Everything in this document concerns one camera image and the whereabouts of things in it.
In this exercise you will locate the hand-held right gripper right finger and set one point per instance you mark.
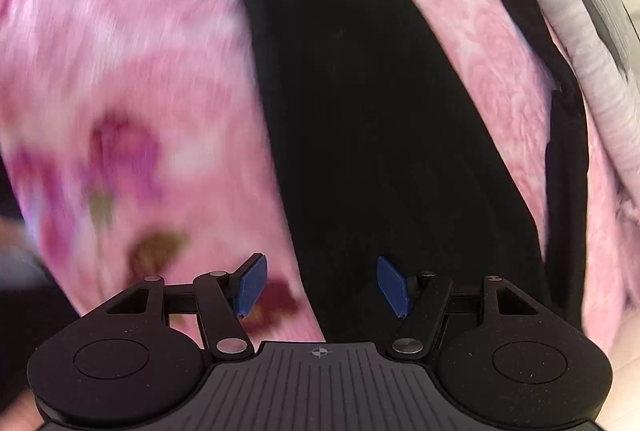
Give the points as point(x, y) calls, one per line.
point(392, 286)

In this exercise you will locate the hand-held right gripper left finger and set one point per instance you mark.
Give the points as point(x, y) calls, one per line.
point(251, 283)

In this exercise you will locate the black pants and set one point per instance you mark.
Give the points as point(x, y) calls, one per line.
point(360, 111)

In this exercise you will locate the pink floral blanket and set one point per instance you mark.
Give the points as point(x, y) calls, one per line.
point(125, 86)

